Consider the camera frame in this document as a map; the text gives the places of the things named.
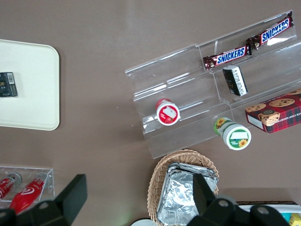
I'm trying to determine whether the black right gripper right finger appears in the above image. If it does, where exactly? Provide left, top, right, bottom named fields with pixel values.
left=185, top=174, right=250, bottom=226

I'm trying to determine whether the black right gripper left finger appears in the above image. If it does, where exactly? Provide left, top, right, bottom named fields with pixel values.
left=28, top=174, right=87, bottom=226

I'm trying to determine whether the aluminium foil tray stack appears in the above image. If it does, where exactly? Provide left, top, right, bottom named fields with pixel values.
left=157, top=161, right=218, bottom=226

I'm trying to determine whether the tan wicker basket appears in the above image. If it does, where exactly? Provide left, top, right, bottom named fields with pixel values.
left=147, top=149, right=219, bottom=224

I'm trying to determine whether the white snack tray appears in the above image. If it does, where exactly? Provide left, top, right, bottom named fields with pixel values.
left=236, top=203, right=301, bottom=226

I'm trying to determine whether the cream plastic serving tray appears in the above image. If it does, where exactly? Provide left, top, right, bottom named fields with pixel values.
left=0, top=39, right=61, bottom=131

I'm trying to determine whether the clear acrylic bottle rack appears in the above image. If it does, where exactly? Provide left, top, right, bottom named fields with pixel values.
left=0, top=166, right=55, bottom=203

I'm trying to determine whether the red cola bottle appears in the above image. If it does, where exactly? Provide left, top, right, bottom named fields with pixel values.
left=0, top=173, right=23, bottom=201
left=8, top=174, right=47, bottom=214

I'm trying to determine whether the green sunflower yogurt cup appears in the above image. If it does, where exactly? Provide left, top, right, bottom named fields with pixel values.
left=213, top=117, right=252, bottom=150

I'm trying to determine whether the yellow snack packet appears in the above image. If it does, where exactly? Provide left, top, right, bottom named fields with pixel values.
left=289, top=213, right=301, bottom=226

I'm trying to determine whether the red strawberry yogurt cup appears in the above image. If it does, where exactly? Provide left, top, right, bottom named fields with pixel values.
left=156, top=98, right=181, bottom=126

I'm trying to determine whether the red tartan cookie box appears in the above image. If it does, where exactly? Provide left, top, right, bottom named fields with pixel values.
left=245, top=89, right=301, bottom=134

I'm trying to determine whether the small black snack box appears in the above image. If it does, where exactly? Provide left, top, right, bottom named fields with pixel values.
left=222, top=65, right=248, bottom=97
left=0, top=72, right=18, bottom=98

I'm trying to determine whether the clear acrylic stepped shelf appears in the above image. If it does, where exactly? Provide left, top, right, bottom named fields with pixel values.
left=124, top=9, right=301, bottom=160

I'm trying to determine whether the Snickers chocolate bar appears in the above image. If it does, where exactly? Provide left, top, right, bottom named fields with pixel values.
left=246, top=17, right=294, bottom=50
left=203, top=45, right=253, bottom=72

